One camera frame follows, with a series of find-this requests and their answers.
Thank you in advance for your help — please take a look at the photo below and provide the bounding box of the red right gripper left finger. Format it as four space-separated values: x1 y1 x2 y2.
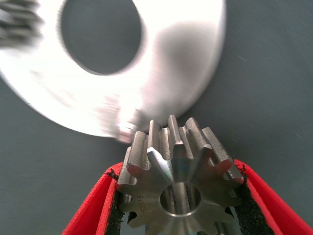
61 161 130 235

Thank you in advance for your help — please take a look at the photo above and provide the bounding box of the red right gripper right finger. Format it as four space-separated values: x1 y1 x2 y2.
229 159 313 235

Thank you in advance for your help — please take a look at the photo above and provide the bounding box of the larger steel gear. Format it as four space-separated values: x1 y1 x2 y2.
116 114 245 235

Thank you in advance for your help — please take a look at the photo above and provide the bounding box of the small steel gear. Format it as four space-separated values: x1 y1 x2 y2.
0 0 46 47

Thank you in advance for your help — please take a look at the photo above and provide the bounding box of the round metal plate with hole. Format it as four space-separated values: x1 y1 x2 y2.
0 0 227 144

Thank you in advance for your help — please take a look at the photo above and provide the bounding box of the dark grey table cloth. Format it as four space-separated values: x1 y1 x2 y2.
0 0 313 235

